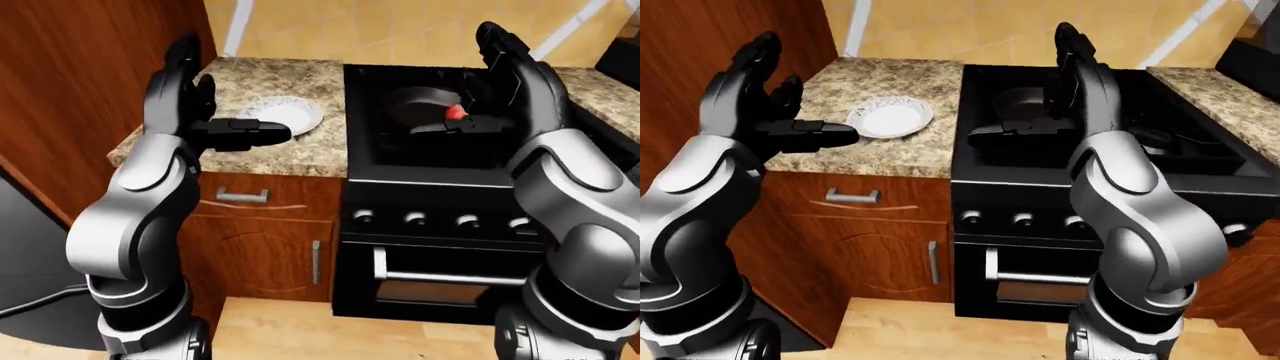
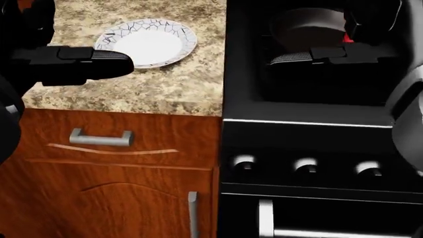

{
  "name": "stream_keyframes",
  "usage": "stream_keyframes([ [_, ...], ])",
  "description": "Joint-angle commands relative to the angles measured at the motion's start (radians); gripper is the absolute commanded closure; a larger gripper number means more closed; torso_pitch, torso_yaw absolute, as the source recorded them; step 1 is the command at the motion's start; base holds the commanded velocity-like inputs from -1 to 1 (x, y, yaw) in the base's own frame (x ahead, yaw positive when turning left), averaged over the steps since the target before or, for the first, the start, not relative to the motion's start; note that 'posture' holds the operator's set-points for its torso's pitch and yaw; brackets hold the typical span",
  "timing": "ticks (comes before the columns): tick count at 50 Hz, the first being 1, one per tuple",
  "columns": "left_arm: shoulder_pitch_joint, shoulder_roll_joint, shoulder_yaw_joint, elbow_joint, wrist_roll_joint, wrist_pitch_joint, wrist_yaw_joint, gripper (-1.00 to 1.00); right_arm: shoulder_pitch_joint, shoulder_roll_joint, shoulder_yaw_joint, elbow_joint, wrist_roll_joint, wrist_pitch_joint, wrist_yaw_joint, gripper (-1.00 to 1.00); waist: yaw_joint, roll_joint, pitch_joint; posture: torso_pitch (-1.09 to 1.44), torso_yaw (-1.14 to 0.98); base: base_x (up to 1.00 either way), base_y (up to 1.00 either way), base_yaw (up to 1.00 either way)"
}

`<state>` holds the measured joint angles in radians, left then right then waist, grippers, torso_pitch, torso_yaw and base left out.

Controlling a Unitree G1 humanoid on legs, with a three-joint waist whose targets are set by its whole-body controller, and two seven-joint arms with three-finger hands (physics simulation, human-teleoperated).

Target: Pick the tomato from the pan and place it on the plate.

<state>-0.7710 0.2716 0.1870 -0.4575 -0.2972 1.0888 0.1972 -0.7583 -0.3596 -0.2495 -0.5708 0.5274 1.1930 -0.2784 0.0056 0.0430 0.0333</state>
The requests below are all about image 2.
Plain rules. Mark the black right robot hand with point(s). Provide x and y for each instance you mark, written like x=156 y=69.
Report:
x=347 y=54

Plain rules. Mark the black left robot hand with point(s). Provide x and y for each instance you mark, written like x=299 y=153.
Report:
x=76 y=63

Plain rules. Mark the black frying pan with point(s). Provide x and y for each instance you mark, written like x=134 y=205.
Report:
x=304 y=27

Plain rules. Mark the white plate with cracked pattern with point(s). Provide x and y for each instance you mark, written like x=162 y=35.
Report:
x=147 y=42

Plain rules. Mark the black stove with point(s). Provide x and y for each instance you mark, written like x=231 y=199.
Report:
x=317 y=124

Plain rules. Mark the wooden cabinet drawer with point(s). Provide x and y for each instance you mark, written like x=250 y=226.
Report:
x=119 y=138

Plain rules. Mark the silver black stove knob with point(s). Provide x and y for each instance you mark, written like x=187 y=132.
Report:
x=305 y=165
x=243 y=162
x=367 y=168

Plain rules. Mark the wooden cabinet door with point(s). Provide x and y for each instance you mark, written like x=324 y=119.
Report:
x=105 y=203

